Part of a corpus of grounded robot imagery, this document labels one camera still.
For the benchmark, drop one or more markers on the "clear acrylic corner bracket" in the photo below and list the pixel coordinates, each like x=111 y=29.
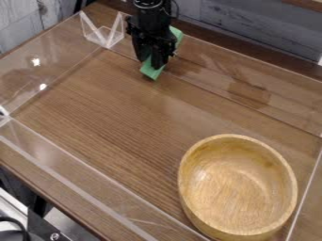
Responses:
x=105 y=36

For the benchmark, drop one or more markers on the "brown wooden bowl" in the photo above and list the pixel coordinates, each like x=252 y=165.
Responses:
x=238 y=188

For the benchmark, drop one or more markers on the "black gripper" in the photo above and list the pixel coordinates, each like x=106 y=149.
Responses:
x=149 y=28

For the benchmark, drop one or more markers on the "clear acrylic tray wall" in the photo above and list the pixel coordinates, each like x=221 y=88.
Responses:
x=94 y=135

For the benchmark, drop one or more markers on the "green rectangular block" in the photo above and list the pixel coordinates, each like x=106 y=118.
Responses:
x=147 y=69

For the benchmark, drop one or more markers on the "black metal table bracket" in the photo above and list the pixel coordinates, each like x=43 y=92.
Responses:
x=42 y=230

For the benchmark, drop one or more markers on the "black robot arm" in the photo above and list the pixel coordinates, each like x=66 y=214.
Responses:
x=152 y=2

